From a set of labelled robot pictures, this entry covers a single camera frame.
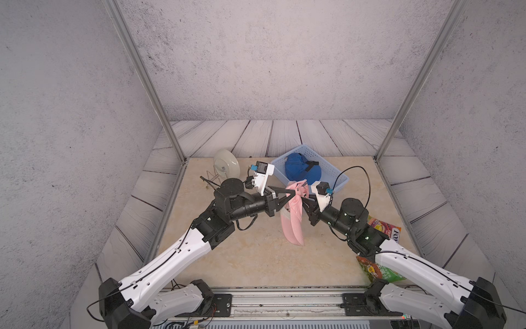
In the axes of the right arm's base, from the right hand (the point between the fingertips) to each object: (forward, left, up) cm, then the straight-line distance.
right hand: (301, 197), depth 71 cm
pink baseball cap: (-10, +4, +4) cm, 11 cm away
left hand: (-7, +3, +10) cm, 12 cm away
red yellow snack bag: (0, -40, -26) cm, 48 cm away
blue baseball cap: (+37, -3, -26) cm, 45 cm away
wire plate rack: (+27, +38, -22) cm, 52 cm away
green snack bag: (-16, -28, -25) cm, 41 cm away
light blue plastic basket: (+36, +7, -23) cm, 44 cm away
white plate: (+27, +32, -12) cm, 44 cm away
